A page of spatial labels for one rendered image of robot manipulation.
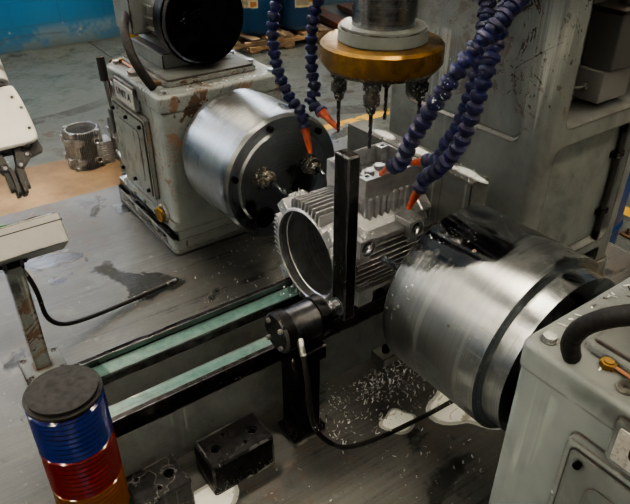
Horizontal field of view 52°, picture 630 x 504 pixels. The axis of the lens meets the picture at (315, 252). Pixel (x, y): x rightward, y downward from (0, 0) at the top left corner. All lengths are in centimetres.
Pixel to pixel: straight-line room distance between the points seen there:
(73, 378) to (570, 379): 44
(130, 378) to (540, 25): 79
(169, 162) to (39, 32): 515
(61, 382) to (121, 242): 100
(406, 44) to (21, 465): 82
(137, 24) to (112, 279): 52
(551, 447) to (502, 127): 56
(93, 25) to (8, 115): 545
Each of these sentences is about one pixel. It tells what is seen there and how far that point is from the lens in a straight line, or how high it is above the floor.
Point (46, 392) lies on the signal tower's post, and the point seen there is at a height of 122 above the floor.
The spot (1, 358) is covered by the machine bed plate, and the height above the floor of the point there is 80.
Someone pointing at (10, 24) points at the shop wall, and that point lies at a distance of 639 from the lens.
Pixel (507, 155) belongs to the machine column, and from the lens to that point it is 110.
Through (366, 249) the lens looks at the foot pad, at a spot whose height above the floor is 106.
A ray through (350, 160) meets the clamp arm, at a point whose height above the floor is 125.
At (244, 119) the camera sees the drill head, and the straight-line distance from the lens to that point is 119.
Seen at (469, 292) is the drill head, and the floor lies 113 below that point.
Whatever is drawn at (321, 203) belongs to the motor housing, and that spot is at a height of 111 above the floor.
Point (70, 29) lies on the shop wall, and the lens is 651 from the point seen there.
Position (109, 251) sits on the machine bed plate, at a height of 80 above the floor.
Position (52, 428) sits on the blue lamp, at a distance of 54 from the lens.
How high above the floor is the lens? 158
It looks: 33 degrees down
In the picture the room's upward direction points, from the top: straight up
